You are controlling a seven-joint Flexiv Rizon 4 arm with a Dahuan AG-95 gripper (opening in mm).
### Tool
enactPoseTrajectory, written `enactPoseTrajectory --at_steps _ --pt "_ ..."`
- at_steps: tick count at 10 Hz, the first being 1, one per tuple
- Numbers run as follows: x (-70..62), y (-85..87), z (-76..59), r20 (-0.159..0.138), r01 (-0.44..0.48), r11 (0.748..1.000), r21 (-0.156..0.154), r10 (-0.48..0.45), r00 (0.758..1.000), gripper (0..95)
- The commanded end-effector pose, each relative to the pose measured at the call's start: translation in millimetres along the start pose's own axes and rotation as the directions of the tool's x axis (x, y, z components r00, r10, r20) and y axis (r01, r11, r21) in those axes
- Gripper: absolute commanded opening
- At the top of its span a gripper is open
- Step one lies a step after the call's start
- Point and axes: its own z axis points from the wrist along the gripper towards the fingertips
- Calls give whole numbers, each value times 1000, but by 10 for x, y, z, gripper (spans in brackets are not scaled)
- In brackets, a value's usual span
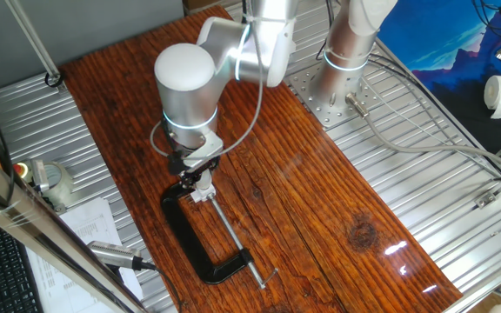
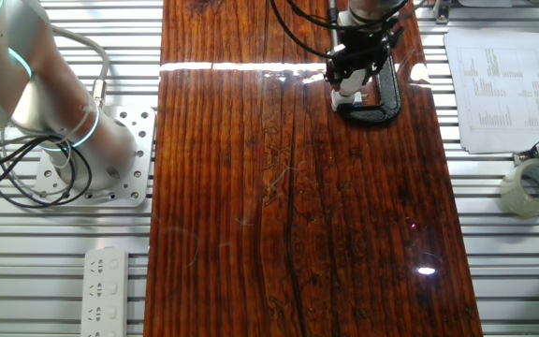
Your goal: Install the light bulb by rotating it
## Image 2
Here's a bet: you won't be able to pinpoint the white bulb socket adapter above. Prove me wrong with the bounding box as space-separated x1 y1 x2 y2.
330 88 365 112

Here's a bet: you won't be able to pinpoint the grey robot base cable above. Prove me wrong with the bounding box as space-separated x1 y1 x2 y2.
51 25 111 109

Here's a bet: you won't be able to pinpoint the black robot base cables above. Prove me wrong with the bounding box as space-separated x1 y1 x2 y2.
0 134 94 210

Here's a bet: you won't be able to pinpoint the silver corner bracket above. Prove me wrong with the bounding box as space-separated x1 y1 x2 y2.
433 0 452 25

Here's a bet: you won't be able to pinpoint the black C-clamp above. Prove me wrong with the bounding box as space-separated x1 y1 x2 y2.
328 0 402 125

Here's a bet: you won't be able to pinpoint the white power strip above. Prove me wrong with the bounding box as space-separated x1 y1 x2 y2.
80 246 130 337

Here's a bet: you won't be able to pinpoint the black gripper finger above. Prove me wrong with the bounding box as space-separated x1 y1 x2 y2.
324 59 348 93
366 54 391 79

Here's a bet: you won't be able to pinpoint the clear tape roll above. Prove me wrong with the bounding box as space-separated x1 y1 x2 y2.
499 157 539 219

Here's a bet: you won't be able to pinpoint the brown wooden board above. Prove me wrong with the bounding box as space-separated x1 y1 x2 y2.
142 0 485 337

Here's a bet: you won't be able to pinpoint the printed paper sheets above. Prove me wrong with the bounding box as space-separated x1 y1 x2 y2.
443 27 539 154

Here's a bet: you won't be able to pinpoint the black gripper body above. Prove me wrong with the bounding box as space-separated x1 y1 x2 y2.
332 25 404 71

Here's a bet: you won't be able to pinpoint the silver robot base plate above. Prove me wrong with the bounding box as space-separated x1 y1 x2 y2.
33 105 157 208

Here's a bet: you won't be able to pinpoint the white light bulb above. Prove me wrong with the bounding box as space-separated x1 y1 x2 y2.
338 68 370 97

